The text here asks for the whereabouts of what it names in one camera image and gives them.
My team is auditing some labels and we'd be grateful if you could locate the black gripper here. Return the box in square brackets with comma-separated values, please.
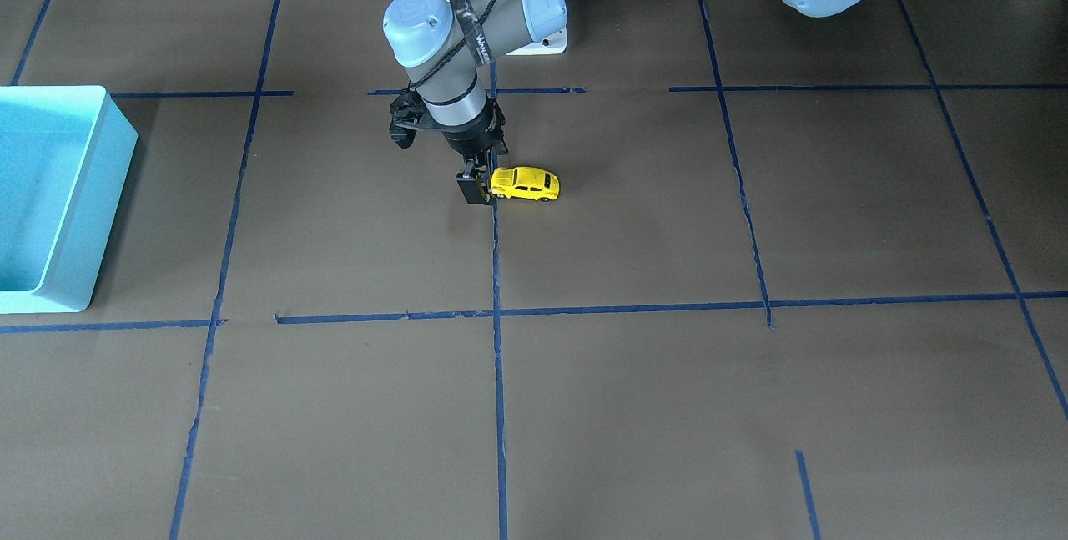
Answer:
[442, 102, 508, 205]

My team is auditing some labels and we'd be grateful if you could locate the yellow beetle toy car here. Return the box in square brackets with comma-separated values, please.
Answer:
[491, 166, 560, 202]

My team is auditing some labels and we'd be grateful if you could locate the turquoise plastic bin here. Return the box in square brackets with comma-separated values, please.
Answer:
[1, 86, 138, 313]

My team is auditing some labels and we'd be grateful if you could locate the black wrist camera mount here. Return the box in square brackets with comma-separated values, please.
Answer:
[389, 88, 434, 149]

